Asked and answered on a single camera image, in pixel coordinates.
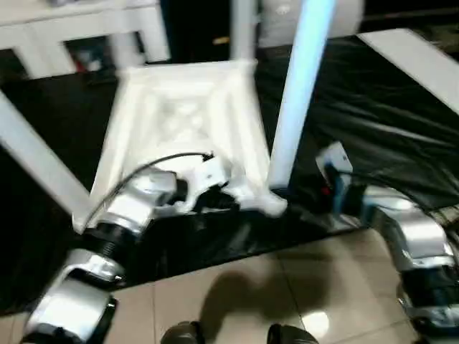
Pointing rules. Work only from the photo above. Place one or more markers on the white plastic table top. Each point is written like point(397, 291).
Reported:
point(179, 122)

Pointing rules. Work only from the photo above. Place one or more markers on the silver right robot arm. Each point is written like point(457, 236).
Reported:
point(409, 236)

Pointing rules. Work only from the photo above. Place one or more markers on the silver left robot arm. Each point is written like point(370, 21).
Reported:
point(115, 236)

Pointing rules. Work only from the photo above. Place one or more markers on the black work mat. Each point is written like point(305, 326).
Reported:
point(373, 107)

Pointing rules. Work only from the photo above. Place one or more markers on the dark right robot foot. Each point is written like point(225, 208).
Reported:
point(292, 334)

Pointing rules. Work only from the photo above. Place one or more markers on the white flat board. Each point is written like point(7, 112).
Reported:
point(416, 64)

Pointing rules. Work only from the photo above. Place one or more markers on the small yellow label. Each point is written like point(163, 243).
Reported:
point(221, 40)

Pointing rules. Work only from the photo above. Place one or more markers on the grey cushion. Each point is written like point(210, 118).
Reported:
point(276, 21)

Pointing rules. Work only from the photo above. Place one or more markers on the white cabinet with glass doors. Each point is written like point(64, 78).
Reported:
point(72, 29)

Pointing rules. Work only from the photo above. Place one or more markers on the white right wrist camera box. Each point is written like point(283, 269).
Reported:
point(334, 163)

